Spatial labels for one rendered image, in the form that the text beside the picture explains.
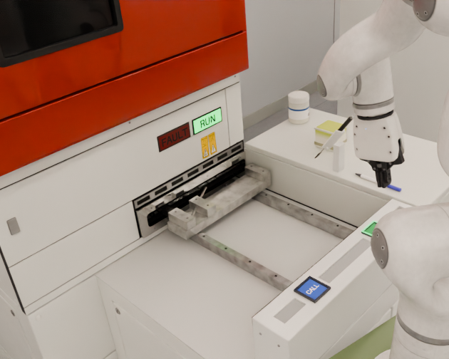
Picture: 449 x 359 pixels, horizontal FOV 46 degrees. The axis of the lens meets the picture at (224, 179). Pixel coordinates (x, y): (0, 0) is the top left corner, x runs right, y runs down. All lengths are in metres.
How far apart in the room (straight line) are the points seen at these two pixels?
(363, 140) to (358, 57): 0.24
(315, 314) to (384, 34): 0.55
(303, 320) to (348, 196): 0.54
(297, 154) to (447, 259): 0.85
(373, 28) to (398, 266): 0.42
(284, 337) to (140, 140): 0.66
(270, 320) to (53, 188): 0.60
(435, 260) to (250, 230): 0.79
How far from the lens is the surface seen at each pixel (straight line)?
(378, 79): 1.12
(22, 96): 1.17
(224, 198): 1.60
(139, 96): 1.33
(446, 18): 0.69
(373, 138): 1.17
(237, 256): 1.42
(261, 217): 1.61
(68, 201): 1.36
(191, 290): 1.38
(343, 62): 1.03
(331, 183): 1.55
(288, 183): 1.66
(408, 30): 0.98
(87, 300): 1.53
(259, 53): 4.01
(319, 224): 1.55
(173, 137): 1.49
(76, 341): 1.59
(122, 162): 1.41
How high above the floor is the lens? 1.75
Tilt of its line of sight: 31 degrees down
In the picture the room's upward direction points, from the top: 5 degrees counter-clockwise
